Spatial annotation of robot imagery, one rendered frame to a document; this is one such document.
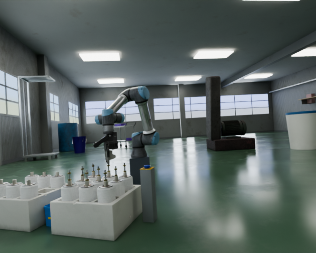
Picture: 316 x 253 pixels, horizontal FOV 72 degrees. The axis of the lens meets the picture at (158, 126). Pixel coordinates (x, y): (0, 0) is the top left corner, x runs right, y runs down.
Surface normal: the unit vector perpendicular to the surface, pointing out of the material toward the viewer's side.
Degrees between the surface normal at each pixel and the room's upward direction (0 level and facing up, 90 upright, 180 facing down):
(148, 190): 90
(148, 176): 90
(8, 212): 90
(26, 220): 90
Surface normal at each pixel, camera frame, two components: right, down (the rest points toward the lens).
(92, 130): 0.11, -0.02
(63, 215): -0.29, 0.00
